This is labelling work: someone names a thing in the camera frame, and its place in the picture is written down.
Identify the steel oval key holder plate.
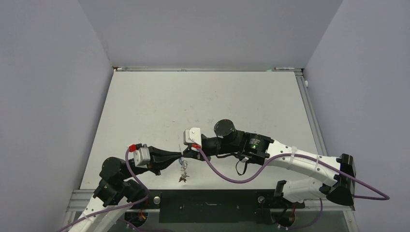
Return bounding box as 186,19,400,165
178,156,189,183

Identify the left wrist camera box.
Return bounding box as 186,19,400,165
128,143,151,167

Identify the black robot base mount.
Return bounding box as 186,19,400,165
124,189,305,226

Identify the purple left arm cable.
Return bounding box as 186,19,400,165
54,147,174,232

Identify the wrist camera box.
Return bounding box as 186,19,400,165
128,143,151,167
183,127,202,146

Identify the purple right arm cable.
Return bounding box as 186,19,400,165
197,147,391,231

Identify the aluminium table edge rail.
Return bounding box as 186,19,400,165
294,69,356,207

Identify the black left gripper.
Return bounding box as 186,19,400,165
120,146,182,180

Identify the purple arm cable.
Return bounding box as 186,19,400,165
197,147,391,231
54,147,174,232

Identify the marker pen on rail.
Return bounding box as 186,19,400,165
274,67,296,71

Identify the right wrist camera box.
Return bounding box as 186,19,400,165
183,127,202,146

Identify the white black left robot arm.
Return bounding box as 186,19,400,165
60,144,182,232

